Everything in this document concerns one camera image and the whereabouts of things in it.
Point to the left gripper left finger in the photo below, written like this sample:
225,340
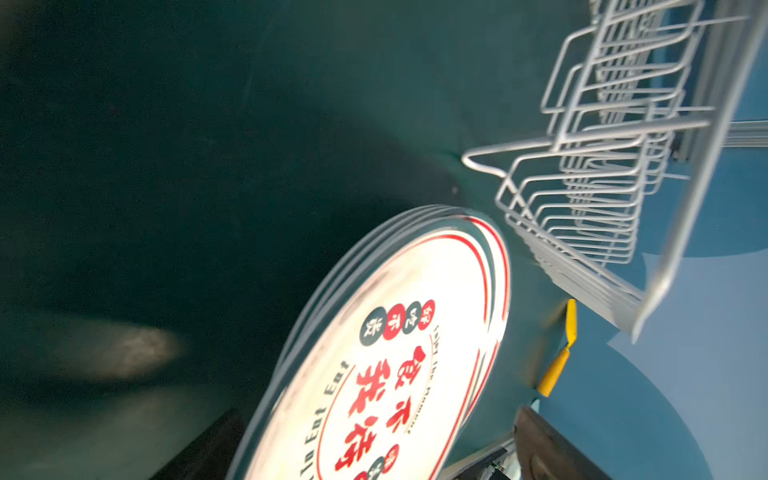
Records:
210,455

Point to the yellow toy spatula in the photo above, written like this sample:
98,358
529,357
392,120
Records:
555,370

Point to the aluminium rail base frame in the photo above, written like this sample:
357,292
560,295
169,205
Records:
498,460

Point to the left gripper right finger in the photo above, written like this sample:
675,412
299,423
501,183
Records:
544,453

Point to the white wire dish rack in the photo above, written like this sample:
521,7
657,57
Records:
645,83

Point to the white round plate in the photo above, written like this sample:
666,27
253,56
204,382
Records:
336,273
391,364

